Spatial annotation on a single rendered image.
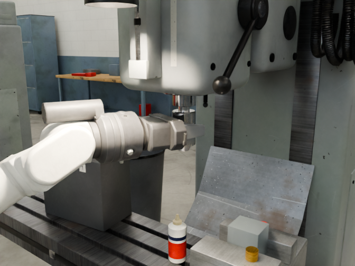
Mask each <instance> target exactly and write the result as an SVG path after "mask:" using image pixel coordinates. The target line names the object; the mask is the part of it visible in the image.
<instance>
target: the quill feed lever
mask: <svg viewBox="0 0 355 266"><path fill-rule="evenodd" d="M268 11H269V5H268V0H239V2H238V19H239V22H240V25H241V26H242V27H243V29H244V30H245V31H244V33H243V35H242V37H241V39H240V41H239V43H238V45H237V47H236V49H235V51H234V53H233V55H232V57H231V59H230V61H229V63H228V65H227V67H226V69H225V72H224V74H223V76H219V77H217V78H215V79H214V81H213V84H212V88H213V90H214V92H215V93H217V94H219V95H224V94H227V93H228V92H229V91H230V89H231V81H230V79H229V78H230V76H231V74H232V72H233V70H234V68H235V66H236V64H237V62H238V60H239V58H240V56H241V53H242V51H243V49H244V47H245V45H246V43H247V41H248V39H249V37H250V35H251V33H252V31H253V30H261V29H262V28H263V27H264V25H265V24H266V22H267V18H268Z"/></svg>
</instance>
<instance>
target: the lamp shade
mask: <svg viewBox="0 0 355 266"><path fill-rule="evenodd" d="M84 5H86V6H90V7H101V8H130V7H136V6H138V0H84Z"/></svg>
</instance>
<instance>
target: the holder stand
mask: <svg viewBox="0 0 355 266"><path fill-rule="evenodd" d="M123 162H124V163H122V164H120V162H119V161H117V162H112V163H106V164H101V163H99V162H98V161H96V160H95V159H92V161H91V162H90V163H85V164H84V165H83V166H81V167H80V168H78V169H77V170H76V171H74V172H73V173H72V174H70V175H69V176H67V177H66V178H65V179H63V180H62V181H60V182H59V183H57V184H56V185H54V186H53V187H52V188H50V189H49V190H48V191H45V192H44V203H45V212H46V213H48V214H51V215H54V216H57V217H60V218H63V219H66V220H69V221H72V222H75V223H79V224H82V225H85V226H88V227H91V228H93V229H96V230H100V231H103V232H104V231H106V230H107V229H109V228H111V227H112V226H114V225H115V224H117V223H118V222H120V221H121V220H123V219H124V218H126V217H127V216H129V215H131V213H132V204H131V187H130V160H124V161H123Z"/></svg>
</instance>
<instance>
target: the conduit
mask: <svg viewBox="0 0 355 266"><path fill-rule="evenodd" d="M333 6H334V0H313V9H312V11H313V12H312V18H311V19H312V20H311V21H312V22H311V23H312V24H311V36H310V46H311V52H312V55H313V56H314V57H316V58H322V57H324V56H325V55H326V58H327V60H328V61H329V63H331V64H332V65H333V66H338V65H340V64H341V63H342V62H343V60H344V59H345V60H346V61H352V60H353V62H354V64H355V27H354V26H355V25H354V24H355V22H354V21H355V20H354V19H355V11H354V10H355V0H343V12H342V19H341V20H342V21H341V26H340V30H339V31H340V32H339V37H338V43H337V48H335V43H334V39H335V37H336V34H337V29H338V23H339V22H338V21H339V13H333V8H334V7H333ZM321 35H322V41H323V43H322V44H321Z"/></svg>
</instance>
